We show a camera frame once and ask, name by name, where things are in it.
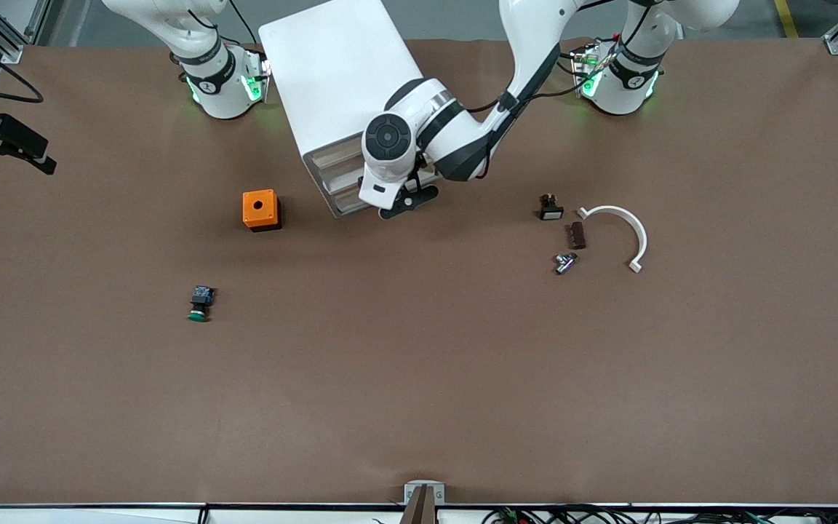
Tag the orange box with hole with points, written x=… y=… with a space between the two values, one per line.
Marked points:
x=250 y=215

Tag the brown table mat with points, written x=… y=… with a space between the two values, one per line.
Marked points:
x=419 y=364

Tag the chrome pipe fitting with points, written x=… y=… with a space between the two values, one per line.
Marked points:
x=563 y=265

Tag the grey metal bracket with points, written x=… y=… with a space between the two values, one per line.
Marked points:
x=437 y=495

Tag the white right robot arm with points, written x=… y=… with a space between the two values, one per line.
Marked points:
x=219 y=94

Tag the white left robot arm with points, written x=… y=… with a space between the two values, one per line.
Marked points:
x=535 y=29

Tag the dark brown terminal block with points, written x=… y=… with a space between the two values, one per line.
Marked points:
x=577 y=236

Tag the black switch with white face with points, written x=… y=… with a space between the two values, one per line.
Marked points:
x=551 y=212

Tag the green push button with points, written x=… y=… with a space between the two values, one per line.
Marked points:
x=198 y=315

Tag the white semicircular clamp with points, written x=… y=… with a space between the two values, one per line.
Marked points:
x=642 y=240

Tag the white table edge rail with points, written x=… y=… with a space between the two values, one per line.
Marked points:
x=99 y=517

